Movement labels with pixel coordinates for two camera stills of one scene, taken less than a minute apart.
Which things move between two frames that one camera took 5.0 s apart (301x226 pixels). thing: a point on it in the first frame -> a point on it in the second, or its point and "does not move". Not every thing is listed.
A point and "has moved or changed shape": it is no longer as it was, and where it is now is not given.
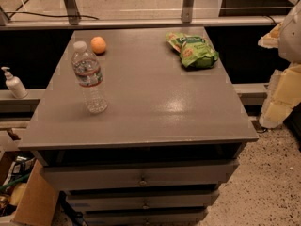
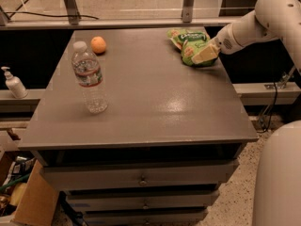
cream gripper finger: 284,94 -> 227,44
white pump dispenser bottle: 14,84 does not move
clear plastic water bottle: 88,73 does not move
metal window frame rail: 70,17 does not move
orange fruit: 98,44 does not move
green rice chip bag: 194,51 has moved or changed shape
